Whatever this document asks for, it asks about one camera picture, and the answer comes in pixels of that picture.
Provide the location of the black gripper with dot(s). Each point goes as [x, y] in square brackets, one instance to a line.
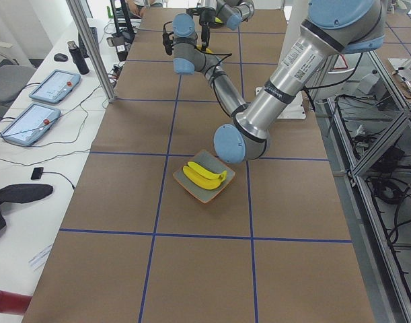
[205, 17]

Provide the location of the yellow banana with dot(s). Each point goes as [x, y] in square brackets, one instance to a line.
[201, 181]
[207, 50]
[207, 173]

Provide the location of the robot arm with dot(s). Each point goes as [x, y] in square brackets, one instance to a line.
[329, 28]
[230, 13]

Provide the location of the grey square plate orange rim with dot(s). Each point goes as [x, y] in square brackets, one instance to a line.
[210, 162]

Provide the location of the black water bottle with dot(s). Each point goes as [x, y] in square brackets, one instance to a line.
[77, 57]

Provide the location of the black computer mouse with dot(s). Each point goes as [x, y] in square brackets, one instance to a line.
[60, 57]

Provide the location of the upper blue teach pendant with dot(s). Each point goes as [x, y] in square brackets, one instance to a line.
[56, 87]

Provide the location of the blue teach pendant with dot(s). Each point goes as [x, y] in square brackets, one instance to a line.
[56, 87]
[31, 125]

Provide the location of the grey office chair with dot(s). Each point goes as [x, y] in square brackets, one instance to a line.
[13, 79]

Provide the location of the lower blue teach pendant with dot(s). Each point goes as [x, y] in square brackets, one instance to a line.
[31, 125]

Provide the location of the small black box device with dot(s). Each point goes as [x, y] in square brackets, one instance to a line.
[37, 173]

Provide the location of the black jacket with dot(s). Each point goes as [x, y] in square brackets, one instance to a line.
[22, 194]

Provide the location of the red cylinder object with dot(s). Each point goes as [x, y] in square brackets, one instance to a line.
[14, 303]

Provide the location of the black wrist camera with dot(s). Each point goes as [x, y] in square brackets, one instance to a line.
[167, 41]
[196, 11]

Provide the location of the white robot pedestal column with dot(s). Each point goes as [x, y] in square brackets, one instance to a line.
[289, 52]

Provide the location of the aluminium frame post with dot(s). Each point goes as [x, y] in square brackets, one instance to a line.
[81, 22]

